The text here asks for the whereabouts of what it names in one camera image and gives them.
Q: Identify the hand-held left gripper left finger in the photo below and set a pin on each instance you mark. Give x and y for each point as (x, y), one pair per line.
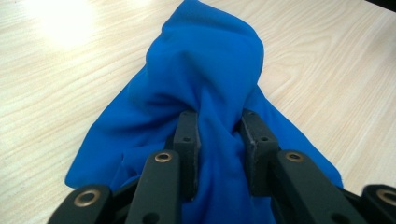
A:
(188, 149)

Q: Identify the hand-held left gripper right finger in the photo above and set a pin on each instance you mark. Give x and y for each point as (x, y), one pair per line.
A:
(260, 149)

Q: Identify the blue t-shirt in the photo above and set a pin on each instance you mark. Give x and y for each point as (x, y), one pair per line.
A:
(202, 77)

